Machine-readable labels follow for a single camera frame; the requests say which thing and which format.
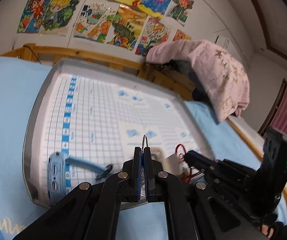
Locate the wooden bed frame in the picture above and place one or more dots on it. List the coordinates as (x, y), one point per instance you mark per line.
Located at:
(31, 52)

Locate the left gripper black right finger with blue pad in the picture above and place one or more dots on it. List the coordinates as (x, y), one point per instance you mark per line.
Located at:
(193, 212)

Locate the silver bangle rings bunch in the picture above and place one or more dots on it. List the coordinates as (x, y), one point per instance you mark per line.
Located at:
(145, 141)

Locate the person's hand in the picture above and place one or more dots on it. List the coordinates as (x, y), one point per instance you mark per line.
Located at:
(271, 227)

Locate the light blue printed bedsheet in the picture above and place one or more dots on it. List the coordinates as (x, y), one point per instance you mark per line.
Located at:
(20, 82)

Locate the colourful children's drawings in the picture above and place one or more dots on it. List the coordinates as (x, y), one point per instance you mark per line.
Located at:
(131, 24)

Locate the grey shallow cardboard tray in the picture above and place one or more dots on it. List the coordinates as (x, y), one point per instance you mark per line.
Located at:
(98, 114)

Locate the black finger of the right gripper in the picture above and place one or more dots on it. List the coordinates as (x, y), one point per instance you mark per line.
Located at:
(201, 162)

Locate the black camera box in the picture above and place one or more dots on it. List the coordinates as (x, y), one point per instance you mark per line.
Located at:
(272, 173)

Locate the pink embroidered cloth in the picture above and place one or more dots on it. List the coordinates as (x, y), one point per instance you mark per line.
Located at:
(223, 77)

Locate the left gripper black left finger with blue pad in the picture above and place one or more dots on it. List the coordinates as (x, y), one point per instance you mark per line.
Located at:
(90, 211)

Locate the beige hair claw clip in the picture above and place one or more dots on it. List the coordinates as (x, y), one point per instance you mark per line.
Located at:
(170, 164)

